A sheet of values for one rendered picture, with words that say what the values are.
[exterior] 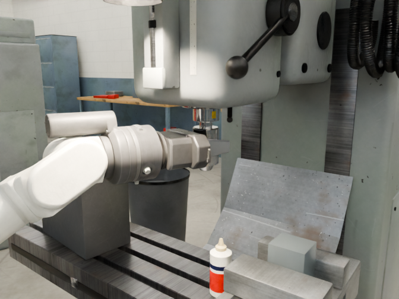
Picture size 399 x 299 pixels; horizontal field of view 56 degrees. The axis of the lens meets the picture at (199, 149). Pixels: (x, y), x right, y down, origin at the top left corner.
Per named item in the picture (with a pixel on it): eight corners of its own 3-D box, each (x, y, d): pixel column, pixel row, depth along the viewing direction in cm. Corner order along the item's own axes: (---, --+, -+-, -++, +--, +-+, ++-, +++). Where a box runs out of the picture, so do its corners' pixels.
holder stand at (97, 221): (85, 261, 81) (79, 172, 77) (42, 231, 96) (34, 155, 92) (131, 242, 89) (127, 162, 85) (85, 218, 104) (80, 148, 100)
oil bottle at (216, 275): (222, 301, 67) (224, 245, 64) (205, 293, 69) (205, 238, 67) (235, 291, 70) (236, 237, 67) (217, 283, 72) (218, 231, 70)
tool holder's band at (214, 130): (224, 133, 65) (224, 127, 65) (202, 135, 63) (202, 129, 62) (208, 129, 69) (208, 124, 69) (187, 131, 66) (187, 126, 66)
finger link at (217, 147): (226, 154, 66) (197, 158, 63) (227, 136, 66) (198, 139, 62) (232, 156, 65) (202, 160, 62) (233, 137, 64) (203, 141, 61)
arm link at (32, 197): (118, 168, 52) (32, 233, 46) (98, 163, 59) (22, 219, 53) (91, 129, 49) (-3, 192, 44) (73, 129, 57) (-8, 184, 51)
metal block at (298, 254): (302, 290, 56) (304, 254, 55) (266, 277, 60) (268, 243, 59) (314, 275, 60) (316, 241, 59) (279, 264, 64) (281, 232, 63)
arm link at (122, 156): (141, 185, 55) (61, 199, 49) (115, 178, 64) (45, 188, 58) (134, 108, 54) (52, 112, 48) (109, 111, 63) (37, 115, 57)
